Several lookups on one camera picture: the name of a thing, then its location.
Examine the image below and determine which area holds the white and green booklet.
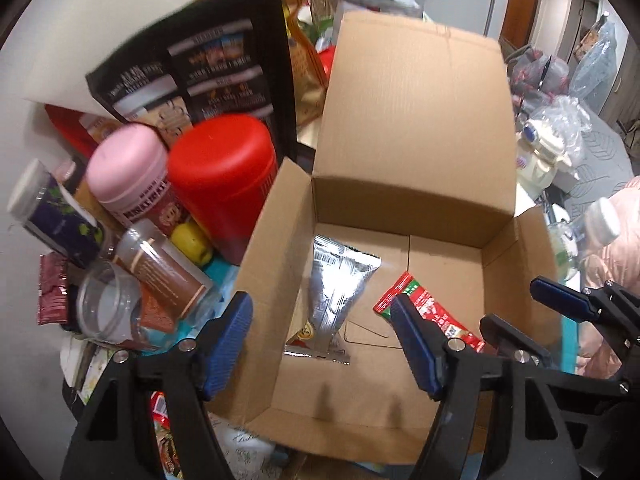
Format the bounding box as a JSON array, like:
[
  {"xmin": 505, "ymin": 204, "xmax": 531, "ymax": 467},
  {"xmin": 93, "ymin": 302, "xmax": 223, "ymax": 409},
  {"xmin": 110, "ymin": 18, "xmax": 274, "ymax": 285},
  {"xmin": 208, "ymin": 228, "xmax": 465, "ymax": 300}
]
[{"xmin": 60, "ymin": 345, "xmax": 123, "ymax": 406}]

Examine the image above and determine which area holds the clear bottle white cap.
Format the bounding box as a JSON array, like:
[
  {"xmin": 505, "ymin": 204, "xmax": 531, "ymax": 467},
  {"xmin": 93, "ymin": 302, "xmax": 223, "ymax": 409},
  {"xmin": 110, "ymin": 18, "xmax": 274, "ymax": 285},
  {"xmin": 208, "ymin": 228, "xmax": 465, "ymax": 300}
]
[{"xmin": 550, "ymin": 197, "xmax": 623, "ymax": 281}]

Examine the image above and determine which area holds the dark blue jar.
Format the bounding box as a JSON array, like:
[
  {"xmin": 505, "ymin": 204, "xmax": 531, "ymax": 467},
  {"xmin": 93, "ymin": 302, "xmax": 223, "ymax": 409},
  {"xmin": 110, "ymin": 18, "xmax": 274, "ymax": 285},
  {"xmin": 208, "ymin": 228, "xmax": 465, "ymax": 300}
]
[{"xmin": 6, "ymin": 159, "xmax": 113, "ymax": 268}]

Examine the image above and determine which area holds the maroon sachet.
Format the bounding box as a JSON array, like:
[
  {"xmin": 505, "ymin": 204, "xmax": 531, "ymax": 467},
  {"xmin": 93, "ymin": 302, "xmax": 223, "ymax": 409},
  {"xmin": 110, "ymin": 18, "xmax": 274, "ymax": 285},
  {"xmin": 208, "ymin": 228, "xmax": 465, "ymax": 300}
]
[
  {"xmin": 36, "ymin": 286, "xmax": 69, "ymax": 326},
  {"xmin": 40, "ymin": 252, "xmax": 70, "ymax": 292}
]

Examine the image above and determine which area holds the brown wooden door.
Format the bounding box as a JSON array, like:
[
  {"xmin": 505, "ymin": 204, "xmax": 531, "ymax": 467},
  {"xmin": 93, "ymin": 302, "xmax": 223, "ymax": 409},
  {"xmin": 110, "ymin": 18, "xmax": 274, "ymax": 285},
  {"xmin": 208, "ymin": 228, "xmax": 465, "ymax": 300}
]
[{"xmin": 500, "ymin": 0, "xmax": 543, "ymax": 48}]

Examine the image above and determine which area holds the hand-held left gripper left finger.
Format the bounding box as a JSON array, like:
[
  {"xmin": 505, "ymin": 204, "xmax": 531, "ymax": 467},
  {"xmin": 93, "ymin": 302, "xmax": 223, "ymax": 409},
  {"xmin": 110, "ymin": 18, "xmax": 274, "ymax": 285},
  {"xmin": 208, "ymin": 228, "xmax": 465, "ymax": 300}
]
[{"xmin": 60, "ymin": 291, "xmax": 254, "ymax": 480}]

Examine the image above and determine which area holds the red plastic canister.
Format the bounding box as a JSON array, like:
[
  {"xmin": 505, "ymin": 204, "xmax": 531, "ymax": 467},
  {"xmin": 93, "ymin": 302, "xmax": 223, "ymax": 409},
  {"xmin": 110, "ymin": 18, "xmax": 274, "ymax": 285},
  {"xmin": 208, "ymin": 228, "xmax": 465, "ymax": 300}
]
[{"xmin": 167, "ymin": 114, "xmax": 278, "ymax": 266}]

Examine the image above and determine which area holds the red bag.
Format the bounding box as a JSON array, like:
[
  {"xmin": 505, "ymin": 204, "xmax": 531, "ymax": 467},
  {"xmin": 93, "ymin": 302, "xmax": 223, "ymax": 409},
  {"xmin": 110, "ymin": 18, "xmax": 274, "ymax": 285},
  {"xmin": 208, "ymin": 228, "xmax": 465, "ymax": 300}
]
[{"xmin": 45, "ymin": 104, "xmax": 126, "ymax": 161}]

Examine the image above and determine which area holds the open clear jar orange label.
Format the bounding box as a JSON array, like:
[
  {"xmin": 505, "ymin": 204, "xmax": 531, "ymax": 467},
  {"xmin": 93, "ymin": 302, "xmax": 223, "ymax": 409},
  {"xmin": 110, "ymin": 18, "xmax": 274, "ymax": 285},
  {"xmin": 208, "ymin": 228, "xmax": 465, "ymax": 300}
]
[{"xmin": 76, "ymin": 260, "xmax": 176, "ymax": 353}]

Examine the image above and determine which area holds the red and green snack packet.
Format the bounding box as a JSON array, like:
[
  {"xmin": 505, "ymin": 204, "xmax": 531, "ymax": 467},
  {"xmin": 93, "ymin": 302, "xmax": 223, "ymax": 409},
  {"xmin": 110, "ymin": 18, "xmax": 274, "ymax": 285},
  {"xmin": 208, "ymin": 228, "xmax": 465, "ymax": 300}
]
[{"xmin": 372, "ymin": 271, "xmax": 487, "ymax": 356}]

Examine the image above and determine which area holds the cardboard box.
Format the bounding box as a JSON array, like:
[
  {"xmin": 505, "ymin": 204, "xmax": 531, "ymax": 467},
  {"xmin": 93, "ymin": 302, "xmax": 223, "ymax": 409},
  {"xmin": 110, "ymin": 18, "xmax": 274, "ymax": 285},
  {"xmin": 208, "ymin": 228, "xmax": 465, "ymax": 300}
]
[{"xmin": 212, "ymin": 10, "xmax": 576, "ymax": 466}]

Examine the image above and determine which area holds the white bottle blue cap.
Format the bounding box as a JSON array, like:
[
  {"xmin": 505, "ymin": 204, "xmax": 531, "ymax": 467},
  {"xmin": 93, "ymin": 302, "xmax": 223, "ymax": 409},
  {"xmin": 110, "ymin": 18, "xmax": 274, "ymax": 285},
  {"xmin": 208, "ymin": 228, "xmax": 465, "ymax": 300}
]
[{"xmin": 515, "ymin": 115, "xmax": 572, "ymax": 197}]

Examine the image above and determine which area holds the gold foil bag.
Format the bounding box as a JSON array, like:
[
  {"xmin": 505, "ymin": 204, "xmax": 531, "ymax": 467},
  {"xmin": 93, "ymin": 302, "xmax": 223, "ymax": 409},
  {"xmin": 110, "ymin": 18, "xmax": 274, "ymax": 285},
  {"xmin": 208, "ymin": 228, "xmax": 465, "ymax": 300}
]
[{"xmin": 285, "ymin": 5, "xmax": 329, "ymax": 126}]

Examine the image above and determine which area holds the white patterned tissue pack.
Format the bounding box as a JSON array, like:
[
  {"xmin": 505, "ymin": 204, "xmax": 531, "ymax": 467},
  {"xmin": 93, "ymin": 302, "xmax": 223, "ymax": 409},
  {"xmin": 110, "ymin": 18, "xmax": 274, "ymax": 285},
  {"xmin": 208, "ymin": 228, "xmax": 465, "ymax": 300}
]
[{"xmin": 220, "ymin": 425, "xmax": 283, "ymax": 480}]

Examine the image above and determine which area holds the yellow plastic container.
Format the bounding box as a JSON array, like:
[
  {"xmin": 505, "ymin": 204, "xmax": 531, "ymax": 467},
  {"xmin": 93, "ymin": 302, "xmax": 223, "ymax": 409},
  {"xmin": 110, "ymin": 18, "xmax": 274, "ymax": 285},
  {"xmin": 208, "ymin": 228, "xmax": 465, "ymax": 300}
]
[{"xmin": 170, "ymin": 221, "xmax": 212, "ymax": 266}]

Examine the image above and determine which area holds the crumpled plastic bag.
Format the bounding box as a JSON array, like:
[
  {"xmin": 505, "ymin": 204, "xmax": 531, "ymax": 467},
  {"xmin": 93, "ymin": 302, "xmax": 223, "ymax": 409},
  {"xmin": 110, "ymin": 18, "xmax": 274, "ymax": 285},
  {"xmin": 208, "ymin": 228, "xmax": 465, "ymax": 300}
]
[{"xmin": 510, "ymin": 45, "xmax": 571, "ymax": 102}]

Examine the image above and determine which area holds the pink lid jar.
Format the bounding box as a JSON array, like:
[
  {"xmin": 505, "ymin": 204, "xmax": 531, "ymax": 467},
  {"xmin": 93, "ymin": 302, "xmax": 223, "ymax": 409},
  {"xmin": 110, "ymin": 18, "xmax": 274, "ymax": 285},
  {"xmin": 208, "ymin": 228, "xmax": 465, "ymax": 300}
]
[{"xmin": 85, "ymin": 124, "xmax": 191, "ymax": 236}]

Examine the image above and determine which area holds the black printed carton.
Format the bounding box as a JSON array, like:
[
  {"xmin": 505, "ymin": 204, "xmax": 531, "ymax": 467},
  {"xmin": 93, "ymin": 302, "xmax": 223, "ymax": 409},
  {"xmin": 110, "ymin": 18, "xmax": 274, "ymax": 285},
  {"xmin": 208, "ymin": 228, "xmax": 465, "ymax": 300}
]
[{"xmin": 85, "ymin": 0, "xmax": 296, "ymax": 161}]

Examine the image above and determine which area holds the clear plastic bag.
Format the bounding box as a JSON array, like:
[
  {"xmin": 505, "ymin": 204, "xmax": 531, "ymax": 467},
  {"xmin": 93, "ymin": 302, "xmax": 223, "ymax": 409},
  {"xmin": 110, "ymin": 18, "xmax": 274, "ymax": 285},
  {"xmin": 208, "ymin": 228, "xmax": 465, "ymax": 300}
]
[{"xmin": 569, "ymin": 20, "xmax": 617, "ymax": 107}]

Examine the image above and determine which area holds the pink quilted garment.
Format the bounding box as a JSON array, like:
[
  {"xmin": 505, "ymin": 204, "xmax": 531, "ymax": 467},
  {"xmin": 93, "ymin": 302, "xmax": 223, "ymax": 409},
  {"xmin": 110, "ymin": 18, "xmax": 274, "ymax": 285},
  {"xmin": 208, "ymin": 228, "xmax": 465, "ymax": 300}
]
[{"xmin": 575, "ymin": 175, "xmax": 640, "ymax": 381}]

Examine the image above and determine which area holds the grey leaf patterned cloth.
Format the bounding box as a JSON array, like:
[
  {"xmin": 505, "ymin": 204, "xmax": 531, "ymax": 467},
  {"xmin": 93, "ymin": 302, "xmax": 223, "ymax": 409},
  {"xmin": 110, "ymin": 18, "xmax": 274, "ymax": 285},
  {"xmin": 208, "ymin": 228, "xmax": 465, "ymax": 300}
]
[{"xmin": 550, "ymin": 115, "xmax": 635, "ymax": 211}]

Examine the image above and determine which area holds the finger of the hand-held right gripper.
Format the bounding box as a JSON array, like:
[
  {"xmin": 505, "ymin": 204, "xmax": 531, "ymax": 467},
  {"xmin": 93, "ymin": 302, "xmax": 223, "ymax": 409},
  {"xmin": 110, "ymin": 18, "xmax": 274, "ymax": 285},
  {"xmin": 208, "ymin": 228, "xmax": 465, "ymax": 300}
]
[
  {"xmin": 479, "ymin": 314, "xmax": 553, "ymax": 363},
  {"xmin": 530, "ymin": 276, "xmax": 640, "ymax": 356}
]

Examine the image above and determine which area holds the silver foil snack packet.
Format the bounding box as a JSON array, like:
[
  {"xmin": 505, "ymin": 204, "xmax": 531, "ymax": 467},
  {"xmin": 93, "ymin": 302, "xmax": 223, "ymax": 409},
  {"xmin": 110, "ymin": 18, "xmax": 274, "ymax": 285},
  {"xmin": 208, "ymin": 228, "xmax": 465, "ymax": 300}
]
[{"xmin": 284, "ymin": 234, "xmax": 382, "ymax": 367}]

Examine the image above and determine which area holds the red printed snack packet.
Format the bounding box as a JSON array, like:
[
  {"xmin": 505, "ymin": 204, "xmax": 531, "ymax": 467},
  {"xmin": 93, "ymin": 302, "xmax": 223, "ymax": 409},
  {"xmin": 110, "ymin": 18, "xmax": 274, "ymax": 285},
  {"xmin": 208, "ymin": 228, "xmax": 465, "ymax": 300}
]
[{"xmin": 150, "ymin": 392, "xmax": 183, "ymax": 480}]

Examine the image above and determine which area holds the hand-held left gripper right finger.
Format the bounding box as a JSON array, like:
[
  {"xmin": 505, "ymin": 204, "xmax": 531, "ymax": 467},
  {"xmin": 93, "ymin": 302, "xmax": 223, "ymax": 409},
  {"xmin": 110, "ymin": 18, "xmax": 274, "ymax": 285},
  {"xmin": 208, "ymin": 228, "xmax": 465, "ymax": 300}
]
[{"xmin": 390, "ymin": 294, "xmax": 583, "ymax": 480}]

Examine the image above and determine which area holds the clear jar brown label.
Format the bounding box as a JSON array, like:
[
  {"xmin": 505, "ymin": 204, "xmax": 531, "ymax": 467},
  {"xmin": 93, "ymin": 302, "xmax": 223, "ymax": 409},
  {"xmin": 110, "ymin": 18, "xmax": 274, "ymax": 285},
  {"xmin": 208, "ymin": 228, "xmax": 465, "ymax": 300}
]
[{"xmin": 111, "ymin": 225, "xmax": 215, "ymax": 321}]

